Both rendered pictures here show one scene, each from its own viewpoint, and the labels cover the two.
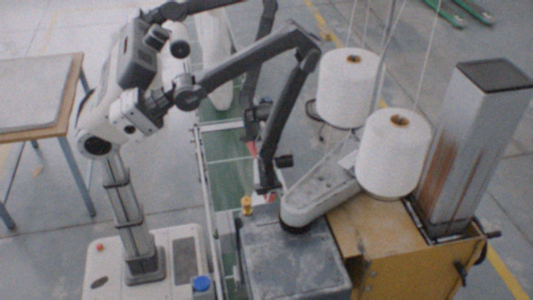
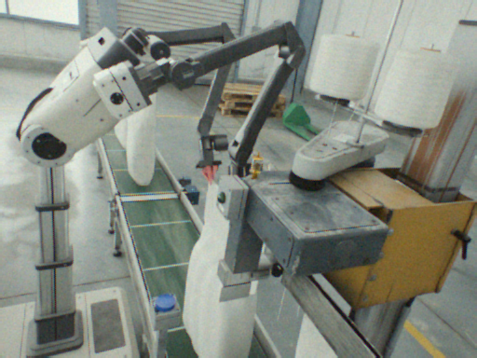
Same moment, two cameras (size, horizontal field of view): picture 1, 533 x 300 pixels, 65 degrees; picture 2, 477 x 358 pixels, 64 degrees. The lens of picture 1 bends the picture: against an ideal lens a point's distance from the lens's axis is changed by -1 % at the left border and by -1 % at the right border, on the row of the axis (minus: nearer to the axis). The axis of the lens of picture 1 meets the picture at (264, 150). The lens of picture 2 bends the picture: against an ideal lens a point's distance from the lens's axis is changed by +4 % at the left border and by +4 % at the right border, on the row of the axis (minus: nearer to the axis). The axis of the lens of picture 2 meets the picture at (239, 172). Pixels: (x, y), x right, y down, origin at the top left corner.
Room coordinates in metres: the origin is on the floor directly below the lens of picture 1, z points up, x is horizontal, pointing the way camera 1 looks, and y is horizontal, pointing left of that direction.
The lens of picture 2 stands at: (-0.07, 0.33, 1.71)
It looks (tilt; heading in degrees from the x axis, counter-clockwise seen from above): 23 degrees down; 344
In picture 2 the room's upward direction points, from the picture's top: 10 degrees clockwise
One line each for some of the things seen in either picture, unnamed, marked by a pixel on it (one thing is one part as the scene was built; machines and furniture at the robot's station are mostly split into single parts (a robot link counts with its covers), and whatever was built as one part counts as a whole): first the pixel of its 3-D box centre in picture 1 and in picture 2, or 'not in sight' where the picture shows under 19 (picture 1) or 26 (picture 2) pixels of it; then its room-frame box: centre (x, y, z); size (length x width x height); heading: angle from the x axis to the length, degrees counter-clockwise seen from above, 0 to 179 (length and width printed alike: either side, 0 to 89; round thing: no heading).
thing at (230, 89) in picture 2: not in sight; (247, 92); (6.57, -1.49, 0.36); 1.20 x 0.82 x 0.14; 98
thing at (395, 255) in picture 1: (396, 247); (385, 230); (0.74, -0.39, 1.18); 0.34 x 0.25 x 0.31; 102
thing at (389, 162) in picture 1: (392, 150); (416, 87); (0.69, -0.28, 1.61); 0.15 x 0.14 x 0.17; 12
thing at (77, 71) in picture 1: (44, 138); not in sight; (2.23, 1.50, 0.38); 0.95 x 0.62 x 0.75; 12
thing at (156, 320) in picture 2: (202, 289); (164, 311); (0.83, 0.23, 0.81); 0.08 x 0.08 x 0.06; 12
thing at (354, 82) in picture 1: (349, 87); (343, 66); (0.94, -0.22, 1.61); 0.17 x 0.17 x 0.17
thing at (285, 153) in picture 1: (276, 154); (246, 162); (1.12, -0.04, 1.21); 0.11 x 0.09 x 0.12; 101
